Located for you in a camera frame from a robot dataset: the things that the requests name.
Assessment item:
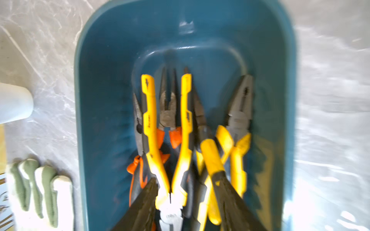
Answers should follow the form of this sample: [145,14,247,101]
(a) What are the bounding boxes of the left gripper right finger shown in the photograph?
[212,171,266,231]

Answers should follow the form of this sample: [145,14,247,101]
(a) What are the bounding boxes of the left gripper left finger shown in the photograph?
[111,178,159,231]

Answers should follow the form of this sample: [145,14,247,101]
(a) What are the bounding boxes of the yellow black striped pliers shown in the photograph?
[191,75,253,231]

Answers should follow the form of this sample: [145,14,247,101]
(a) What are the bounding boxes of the teal plastic storage box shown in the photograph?
[74,1,297,231]

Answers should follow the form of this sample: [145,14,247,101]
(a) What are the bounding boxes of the small orange black pliers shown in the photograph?
[127,67,182,205]

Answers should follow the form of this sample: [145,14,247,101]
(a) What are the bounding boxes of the white green work glove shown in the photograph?
[6,158,75,231]

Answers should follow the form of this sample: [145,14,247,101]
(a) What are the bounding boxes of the pink flower pot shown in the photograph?
[0,83,34,124]

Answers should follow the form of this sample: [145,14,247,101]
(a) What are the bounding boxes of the yellow wide handle pliers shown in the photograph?
[141,74,194,231]

